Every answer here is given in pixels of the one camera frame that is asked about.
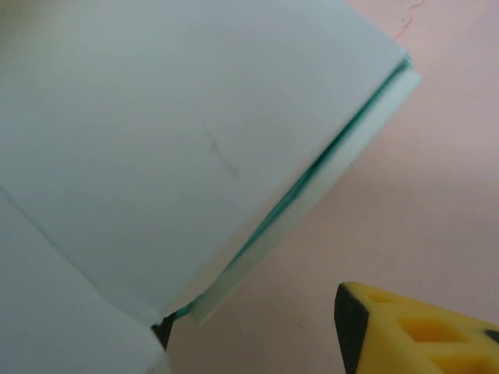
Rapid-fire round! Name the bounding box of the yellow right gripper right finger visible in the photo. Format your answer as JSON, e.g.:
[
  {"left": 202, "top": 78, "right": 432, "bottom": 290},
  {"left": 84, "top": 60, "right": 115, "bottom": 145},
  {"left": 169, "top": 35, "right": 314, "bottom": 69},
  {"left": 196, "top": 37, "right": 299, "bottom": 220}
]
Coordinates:
[{"left": 334, "top": 280, "right": 499, "bottom": 374}]

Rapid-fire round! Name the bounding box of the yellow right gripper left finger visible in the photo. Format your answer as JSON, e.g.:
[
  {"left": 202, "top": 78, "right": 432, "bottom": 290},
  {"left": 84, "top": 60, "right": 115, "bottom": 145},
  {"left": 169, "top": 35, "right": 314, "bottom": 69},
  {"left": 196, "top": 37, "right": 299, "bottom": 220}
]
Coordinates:
[{"left": 150, "top": 313, "right": 175, "bottom": 351}]

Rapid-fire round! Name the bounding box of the light blue paper box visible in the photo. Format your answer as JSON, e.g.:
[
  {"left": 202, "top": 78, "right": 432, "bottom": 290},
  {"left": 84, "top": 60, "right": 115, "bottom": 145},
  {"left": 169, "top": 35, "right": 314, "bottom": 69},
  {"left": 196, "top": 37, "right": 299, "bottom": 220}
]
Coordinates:
[{"left": 0, "top": 0, "right": 424, "bottom": 374}]

